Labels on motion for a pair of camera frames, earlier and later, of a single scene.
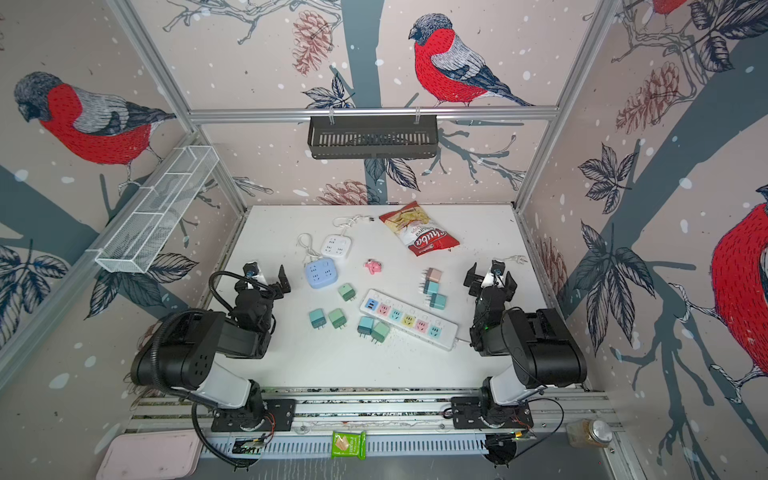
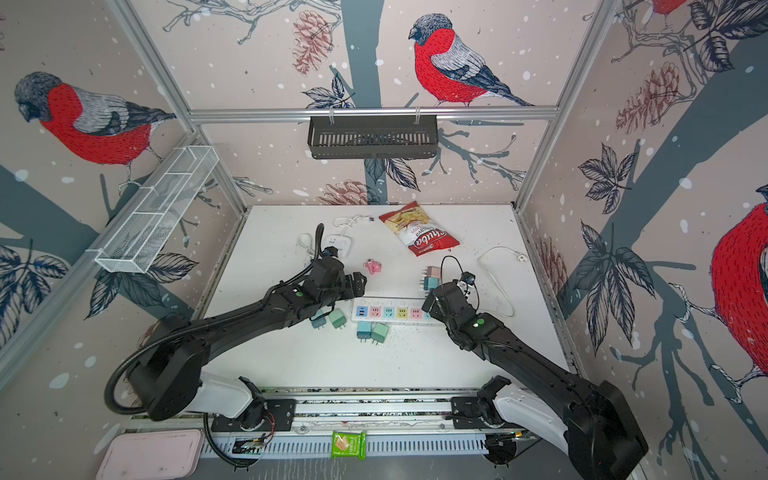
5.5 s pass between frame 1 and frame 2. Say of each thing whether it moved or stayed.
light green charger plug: stayed
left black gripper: moved
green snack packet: stayed
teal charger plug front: stayed
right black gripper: moved
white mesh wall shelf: stayed
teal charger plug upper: stayed
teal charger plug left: stayed
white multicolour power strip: moved
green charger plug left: stayed
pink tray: stayed
